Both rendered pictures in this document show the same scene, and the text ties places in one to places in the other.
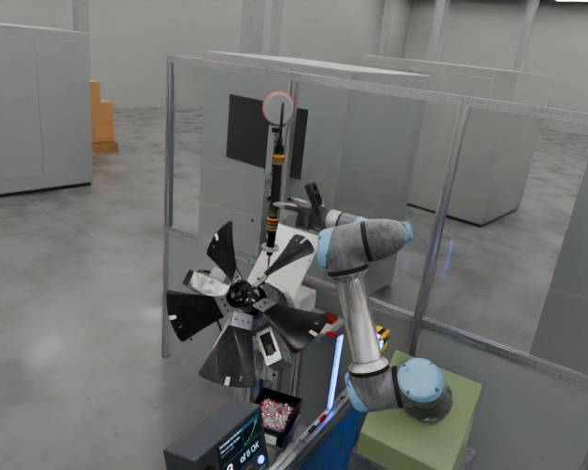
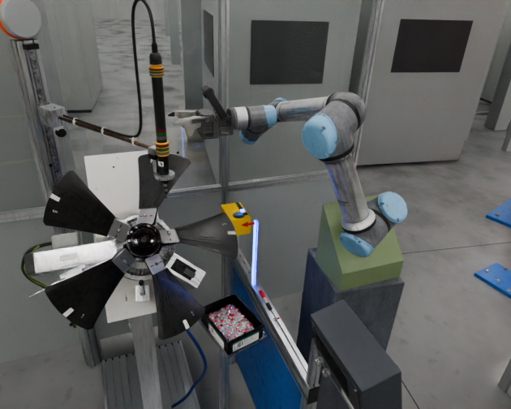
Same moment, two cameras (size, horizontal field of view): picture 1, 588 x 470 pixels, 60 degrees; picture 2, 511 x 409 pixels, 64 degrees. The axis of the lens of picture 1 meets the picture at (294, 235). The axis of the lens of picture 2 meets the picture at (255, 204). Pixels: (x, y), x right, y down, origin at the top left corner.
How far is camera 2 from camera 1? 1.22 m
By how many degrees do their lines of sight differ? 48
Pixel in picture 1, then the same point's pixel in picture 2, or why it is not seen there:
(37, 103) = not seen: outside the picture
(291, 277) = not seen: hidden behind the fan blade
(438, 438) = (384, 243)
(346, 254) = (348, 133)
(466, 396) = not seen: hidden behind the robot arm
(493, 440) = (292, 241)
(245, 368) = (189, 302)
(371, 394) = (376, 237)
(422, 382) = (399, 208)
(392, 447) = (366, 268)
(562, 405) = (327, 194)
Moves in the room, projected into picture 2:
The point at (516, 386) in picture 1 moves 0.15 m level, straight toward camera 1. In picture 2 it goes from (300, 198) to (312, 209)
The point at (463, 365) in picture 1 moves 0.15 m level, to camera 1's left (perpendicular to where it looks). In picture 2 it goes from (264, 203) to (249, 212)
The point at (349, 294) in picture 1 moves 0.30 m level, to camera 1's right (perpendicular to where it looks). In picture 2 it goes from (350, 168) to (389, 143)
